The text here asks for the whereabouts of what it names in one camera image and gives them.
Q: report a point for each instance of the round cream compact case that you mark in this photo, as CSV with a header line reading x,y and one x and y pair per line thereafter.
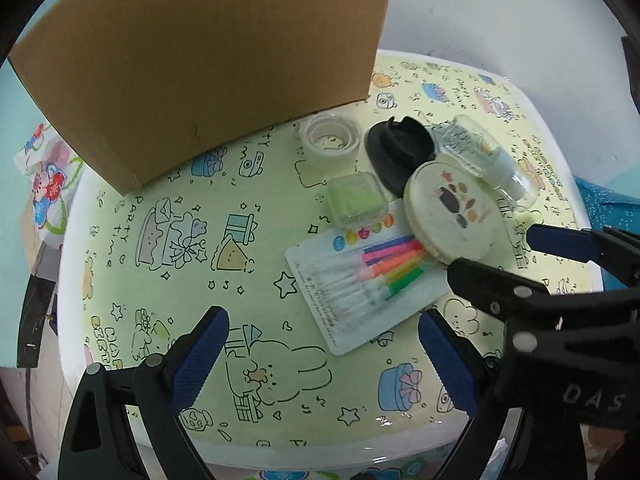
x,y
450,232

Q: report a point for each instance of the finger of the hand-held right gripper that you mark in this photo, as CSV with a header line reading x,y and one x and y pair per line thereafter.
x,y
495,287
560,242

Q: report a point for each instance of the black round lid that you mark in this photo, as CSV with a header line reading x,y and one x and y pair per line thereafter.
x,y
395,152

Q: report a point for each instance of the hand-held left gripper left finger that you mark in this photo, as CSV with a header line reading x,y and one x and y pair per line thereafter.
x,y
200,360

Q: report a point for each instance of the floral printed cloth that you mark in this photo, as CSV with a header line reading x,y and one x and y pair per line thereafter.
x,y
47,185

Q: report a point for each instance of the blue dotted cloth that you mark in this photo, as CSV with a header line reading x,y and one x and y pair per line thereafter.
x,y
600,197

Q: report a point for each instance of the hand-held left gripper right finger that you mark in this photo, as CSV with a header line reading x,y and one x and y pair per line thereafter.
x,y
447,360

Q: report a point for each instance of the brown cardboard box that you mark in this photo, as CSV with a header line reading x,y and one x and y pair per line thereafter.
x,y
200,60

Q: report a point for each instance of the printed yellow tablecloth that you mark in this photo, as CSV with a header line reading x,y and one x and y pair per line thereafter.
x,y
200,270

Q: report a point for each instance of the colourful marker pack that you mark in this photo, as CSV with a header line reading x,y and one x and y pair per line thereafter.
x,y
340,305

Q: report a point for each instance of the clear spray bottle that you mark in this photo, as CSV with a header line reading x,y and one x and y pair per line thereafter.
x,y
480,155

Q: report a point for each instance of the clear tape roll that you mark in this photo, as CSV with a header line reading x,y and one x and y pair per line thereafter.
x,y
315,154

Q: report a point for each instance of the small green square box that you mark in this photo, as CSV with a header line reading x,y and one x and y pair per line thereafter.
x,y
355,200

